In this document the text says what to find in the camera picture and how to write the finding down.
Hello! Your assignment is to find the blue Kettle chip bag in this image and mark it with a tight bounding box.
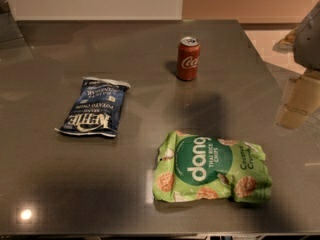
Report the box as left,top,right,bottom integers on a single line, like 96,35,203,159
56,77,130,138

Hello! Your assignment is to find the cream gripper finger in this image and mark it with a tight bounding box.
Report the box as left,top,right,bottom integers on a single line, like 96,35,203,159
276,73,320,130

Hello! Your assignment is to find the green Dang chip bag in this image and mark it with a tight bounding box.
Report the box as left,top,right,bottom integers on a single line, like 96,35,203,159
153,131,272,204

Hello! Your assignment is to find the red coke can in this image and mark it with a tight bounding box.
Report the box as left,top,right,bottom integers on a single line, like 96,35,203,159
177,36,200,81

